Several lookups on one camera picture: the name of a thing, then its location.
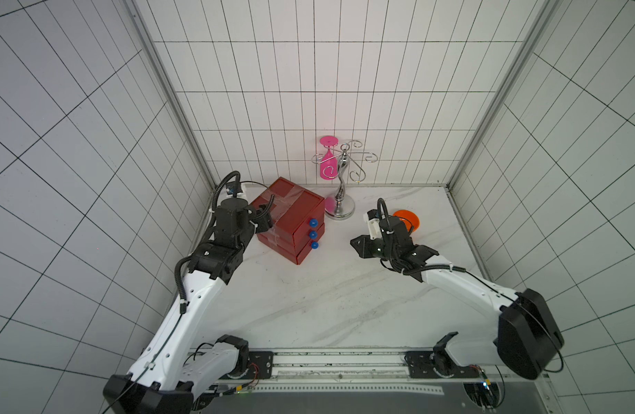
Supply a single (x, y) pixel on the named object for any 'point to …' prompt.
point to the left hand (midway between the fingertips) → (256, 213)
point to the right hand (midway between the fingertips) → (353, 236)
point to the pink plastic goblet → (329, 166)
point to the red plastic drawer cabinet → (282, 242)
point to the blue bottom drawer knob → (315, 245)
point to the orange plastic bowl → (411, 219)
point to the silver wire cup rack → (345, 203)
